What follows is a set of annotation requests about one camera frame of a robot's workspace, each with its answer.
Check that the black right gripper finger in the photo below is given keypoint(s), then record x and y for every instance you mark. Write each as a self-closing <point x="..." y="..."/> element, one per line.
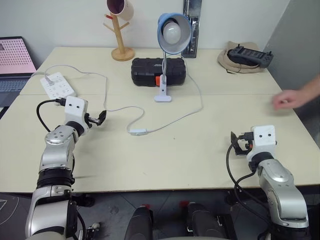
<point x="234" y="140"/>
<point x="239" y="153"/>

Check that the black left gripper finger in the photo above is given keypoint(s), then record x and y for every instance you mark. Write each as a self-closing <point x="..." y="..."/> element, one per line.
<point x="101" y="122"/>
<point x="103" y="114"/>

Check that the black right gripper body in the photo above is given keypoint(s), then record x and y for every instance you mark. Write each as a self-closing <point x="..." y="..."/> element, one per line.
<point x="246" y="142"/>

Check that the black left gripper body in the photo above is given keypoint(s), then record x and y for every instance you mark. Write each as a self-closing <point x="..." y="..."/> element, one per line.
<point x="89" y="120"/>

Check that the person's bare forearm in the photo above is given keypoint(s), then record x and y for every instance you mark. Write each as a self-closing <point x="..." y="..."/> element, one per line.
<point x="312" y="90"/>

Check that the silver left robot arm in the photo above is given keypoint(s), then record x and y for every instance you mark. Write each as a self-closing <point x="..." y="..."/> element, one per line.
<point x="57" y="155"/>

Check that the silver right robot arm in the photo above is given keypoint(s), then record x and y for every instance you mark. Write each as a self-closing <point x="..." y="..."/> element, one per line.
<point x="282" y="190"/>

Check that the blue shade desk lamp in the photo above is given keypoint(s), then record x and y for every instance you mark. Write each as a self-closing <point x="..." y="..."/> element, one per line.
<point x="172" y="35"/>

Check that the person's bare hand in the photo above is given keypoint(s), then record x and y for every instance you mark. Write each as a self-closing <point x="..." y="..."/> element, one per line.
<point x="287" y="99"/>

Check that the white power strip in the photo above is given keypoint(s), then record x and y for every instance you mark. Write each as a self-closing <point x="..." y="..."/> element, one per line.
<point x="58" y="86"/>

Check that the black plastic tool case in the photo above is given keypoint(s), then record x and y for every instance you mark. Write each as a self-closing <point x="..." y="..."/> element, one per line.
<point x="147" y="71"/>

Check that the wooden mug tree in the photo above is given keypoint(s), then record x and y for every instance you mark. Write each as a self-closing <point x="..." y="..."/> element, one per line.
<point x="121" y="42"/>

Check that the dark rounded shape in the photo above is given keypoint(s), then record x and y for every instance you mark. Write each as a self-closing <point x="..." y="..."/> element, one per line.
<point x="202" y="221"/>
<point x="138" y="222"/>

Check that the beige cloth hat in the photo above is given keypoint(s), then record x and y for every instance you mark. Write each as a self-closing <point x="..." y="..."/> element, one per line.
<point x="225" y="61"/>

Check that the black handheld controller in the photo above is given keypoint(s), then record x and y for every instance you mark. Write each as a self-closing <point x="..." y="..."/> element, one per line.
<point x="250" y="55"/>

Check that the laptop with pink screen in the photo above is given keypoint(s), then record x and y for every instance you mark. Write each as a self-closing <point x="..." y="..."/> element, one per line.
<point x="13" y="57"/>

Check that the cream mug with maroon inside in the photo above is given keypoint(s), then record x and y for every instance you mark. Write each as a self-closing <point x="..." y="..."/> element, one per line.
<point x="122" y="8"/>

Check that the black silver packaged tool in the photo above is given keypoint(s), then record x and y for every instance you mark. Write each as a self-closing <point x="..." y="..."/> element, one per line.
<point x="193" y="30"/>

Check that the black floor mat white lines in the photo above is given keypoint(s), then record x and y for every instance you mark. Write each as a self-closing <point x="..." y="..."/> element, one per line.
<point x="12" y="215"/>

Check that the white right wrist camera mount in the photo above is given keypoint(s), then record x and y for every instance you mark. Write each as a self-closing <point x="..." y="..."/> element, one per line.
<point x="262" y="142"/>

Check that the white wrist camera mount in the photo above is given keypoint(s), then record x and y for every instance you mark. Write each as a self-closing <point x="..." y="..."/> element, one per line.
<point x="262" y="142"/>
<point x="73" y="110"/>

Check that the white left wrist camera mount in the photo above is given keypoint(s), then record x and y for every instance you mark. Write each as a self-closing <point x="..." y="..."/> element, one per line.
<point x="73" y="110"/>

